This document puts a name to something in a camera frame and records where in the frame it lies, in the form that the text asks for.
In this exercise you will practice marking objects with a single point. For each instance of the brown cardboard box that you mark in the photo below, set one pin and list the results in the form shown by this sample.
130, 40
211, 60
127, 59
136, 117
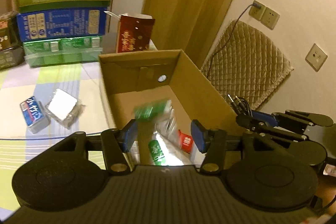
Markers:
132, 79

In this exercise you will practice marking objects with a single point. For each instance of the blue white small box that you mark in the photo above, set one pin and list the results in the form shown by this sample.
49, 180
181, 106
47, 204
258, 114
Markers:
34, 114

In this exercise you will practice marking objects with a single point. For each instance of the red small pouch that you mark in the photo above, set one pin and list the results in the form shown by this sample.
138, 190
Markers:
185, 142

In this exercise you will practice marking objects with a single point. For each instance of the silver green tea pouch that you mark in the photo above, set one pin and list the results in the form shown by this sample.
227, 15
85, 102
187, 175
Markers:
165, 145

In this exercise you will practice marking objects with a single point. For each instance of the dark red gift box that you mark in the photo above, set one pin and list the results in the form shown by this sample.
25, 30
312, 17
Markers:
134, 32

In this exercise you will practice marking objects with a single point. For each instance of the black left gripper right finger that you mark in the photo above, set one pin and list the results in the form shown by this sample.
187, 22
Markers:
215, 143

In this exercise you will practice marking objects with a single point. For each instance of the quilted beige cushion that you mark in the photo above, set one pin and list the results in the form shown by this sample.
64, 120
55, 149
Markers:
247, 64

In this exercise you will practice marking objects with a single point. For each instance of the green white small box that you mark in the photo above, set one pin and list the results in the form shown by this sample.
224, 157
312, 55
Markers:
154, 110

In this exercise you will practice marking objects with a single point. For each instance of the green wrapped drink pack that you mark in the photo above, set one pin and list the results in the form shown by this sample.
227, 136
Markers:
62, 51

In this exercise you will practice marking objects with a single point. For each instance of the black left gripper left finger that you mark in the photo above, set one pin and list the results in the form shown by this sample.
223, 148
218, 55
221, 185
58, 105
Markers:
113, 143

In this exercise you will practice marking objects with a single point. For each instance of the single wall socket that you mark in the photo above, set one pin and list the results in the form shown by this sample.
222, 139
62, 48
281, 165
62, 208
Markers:
316, 57

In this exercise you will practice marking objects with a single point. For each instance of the white long medicine box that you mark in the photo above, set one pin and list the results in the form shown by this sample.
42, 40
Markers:
134, 155

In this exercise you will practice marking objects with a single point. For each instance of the wall power sockets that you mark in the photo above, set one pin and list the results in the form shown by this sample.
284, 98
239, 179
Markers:
264, 15

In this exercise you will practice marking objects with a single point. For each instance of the dark green drink case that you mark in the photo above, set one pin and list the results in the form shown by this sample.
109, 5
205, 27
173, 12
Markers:
12, 53

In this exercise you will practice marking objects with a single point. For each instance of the silver wrapped white box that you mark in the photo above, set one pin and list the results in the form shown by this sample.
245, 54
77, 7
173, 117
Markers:
64, 108

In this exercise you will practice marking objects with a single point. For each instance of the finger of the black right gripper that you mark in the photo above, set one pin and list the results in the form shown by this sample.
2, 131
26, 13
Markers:
259, 126
267, 118

